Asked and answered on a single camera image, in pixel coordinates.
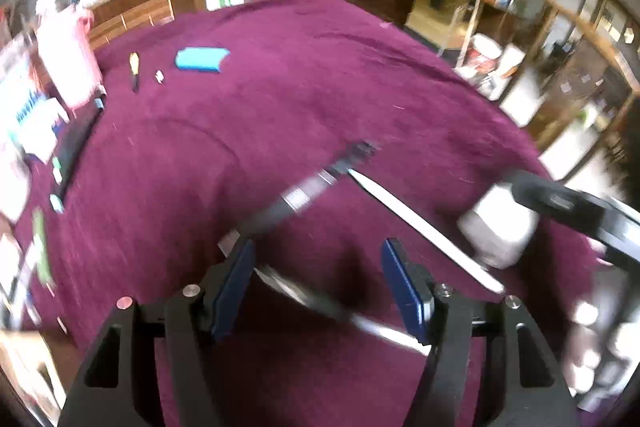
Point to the white pen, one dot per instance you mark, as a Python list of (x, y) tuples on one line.
[(415, 222)]

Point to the greyish white charger block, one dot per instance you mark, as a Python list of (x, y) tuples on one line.
[(495, 229)]

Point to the small white blue box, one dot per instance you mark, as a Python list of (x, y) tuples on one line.
[(47, 132)]

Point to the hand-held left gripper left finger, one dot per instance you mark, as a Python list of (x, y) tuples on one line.
[(232, 287)]

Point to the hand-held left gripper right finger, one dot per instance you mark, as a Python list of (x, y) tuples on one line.
[(405, 292)]

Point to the white plastic stool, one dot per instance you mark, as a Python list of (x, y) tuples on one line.
[(510, 72)]

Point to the grey pen dark grip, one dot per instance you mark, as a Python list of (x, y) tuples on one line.
[(320, 302)]

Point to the purple tablecloth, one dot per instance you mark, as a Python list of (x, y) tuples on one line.
[(300, 107)]

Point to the white jar pale label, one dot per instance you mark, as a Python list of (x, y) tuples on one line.
[(12, 187)]

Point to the yellow black screwdriver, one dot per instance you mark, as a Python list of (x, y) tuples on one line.
[(134, 69)]

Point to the blue battery pack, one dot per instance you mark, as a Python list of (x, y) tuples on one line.
[(200, 59)]

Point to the red white bucket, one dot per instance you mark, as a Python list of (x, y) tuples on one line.
[(482, 54)]

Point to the black pen with label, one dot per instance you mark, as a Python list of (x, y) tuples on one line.
[(295, 202)]

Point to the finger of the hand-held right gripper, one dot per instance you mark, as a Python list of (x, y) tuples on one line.
[(565, 204)]

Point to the green pen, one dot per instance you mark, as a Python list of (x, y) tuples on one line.
[(40, 237)]

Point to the long black bar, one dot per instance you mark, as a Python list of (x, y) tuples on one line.
[(77, 144)]

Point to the plastic jar blue label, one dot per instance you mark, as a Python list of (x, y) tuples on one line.
[(22, 82)]

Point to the cardboard box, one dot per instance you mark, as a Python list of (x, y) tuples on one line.
[(25, 377)]

